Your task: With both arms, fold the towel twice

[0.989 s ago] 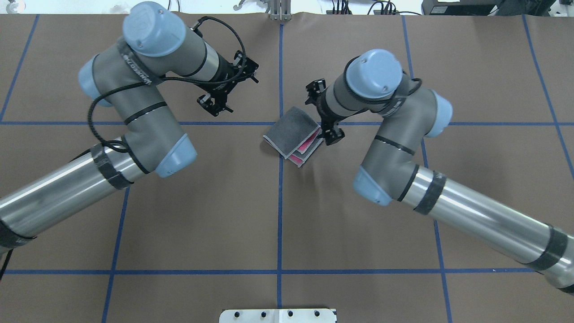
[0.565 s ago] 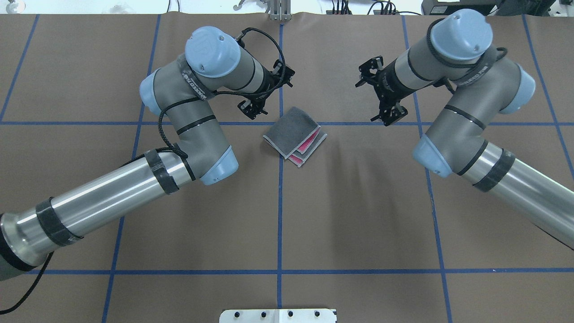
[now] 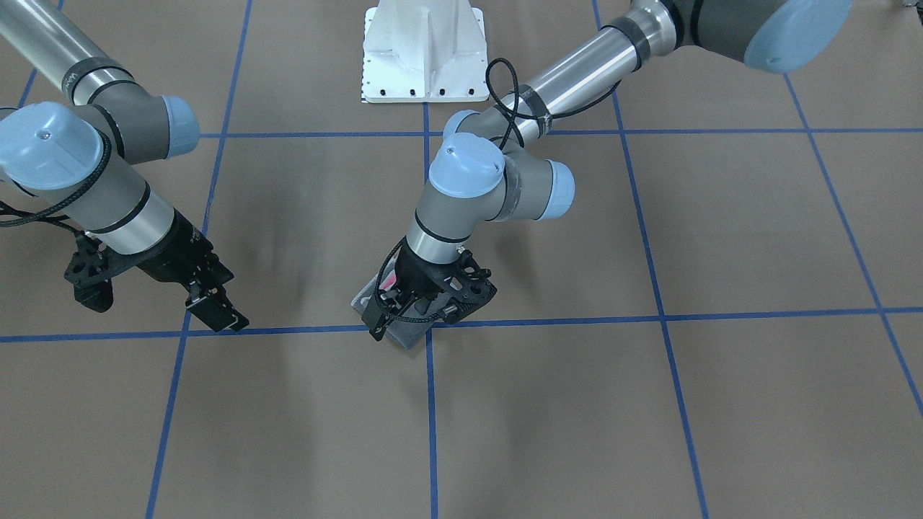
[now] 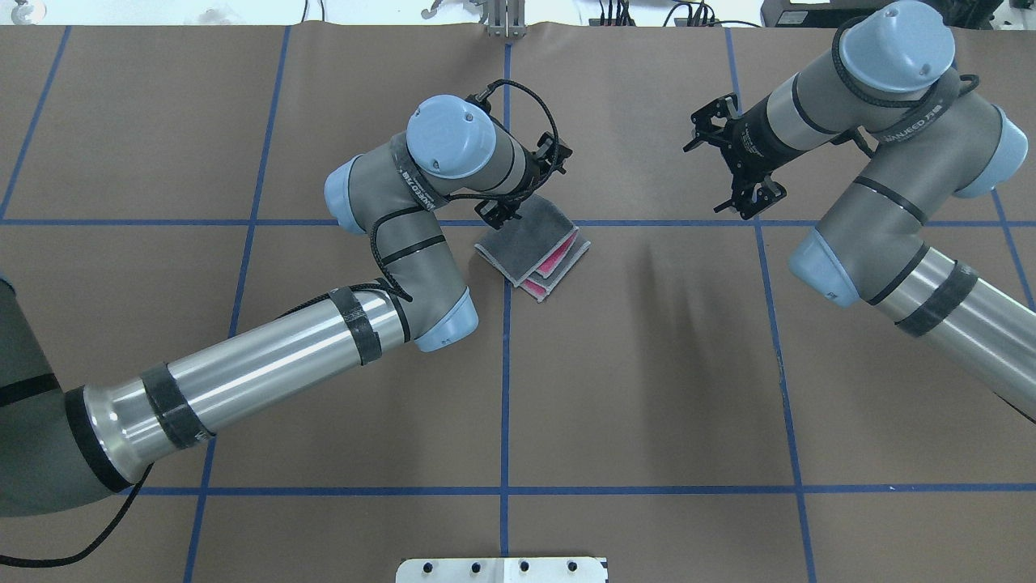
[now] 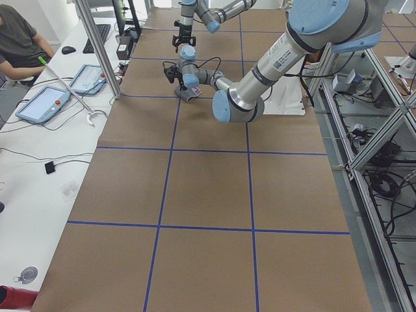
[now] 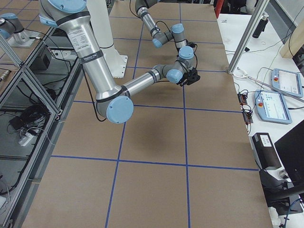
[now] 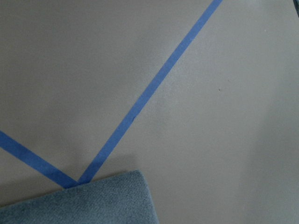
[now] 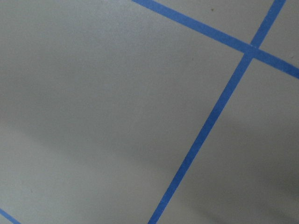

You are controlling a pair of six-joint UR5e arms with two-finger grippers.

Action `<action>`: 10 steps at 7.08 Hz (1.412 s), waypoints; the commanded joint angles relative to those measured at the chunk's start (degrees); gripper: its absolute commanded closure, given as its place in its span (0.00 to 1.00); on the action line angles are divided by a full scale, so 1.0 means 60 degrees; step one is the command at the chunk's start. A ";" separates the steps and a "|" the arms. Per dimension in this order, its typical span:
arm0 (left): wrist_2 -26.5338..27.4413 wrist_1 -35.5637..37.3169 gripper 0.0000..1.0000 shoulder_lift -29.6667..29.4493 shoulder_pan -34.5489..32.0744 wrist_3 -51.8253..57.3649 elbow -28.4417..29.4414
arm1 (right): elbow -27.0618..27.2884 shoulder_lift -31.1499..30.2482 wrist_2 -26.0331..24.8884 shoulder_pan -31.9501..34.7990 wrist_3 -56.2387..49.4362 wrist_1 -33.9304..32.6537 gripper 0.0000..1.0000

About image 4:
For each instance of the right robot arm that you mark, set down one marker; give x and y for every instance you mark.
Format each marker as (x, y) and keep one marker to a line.
(888, 84)

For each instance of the aluminium frame post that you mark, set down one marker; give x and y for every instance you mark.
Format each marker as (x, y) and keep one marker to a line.
(504, 19)

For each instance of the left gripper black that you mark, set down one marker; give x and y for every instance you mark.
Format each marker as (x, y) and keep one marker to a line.
(503, 209)

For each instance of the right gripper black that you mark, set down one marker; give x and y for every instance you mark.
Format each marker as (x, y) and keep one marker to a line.
(749, 142)

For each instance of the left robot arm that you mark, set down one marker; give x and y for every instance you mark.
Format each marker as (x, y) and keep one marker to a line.
(62, 450)

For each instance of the pink and grey towel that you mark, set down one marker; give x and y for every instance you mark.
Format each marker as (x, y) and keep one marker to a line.
(537, 249)

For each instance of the white pedestal column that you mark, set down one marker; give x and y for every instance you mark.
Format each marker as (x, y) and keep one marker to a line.
(504, 569)

